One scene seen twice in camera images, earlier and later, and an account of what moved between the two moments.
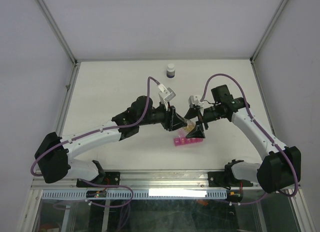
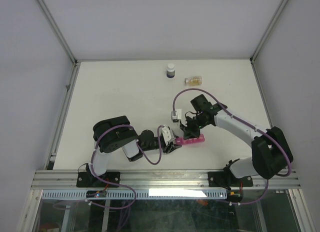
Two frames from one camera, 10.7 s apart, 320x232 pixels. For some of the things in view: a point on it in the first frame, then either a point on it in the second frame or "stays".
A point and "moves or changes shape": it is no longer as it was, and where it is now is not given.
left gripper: x=172 y=120 -> x=170 y=147
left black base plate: x=110 y=178 stays
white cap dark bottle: x=170 y=70 stays
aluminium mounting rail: x=150 y=180 stays
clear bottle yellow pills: x=190 y=126 moves or changes shape
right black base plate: x=218 y=179 stays
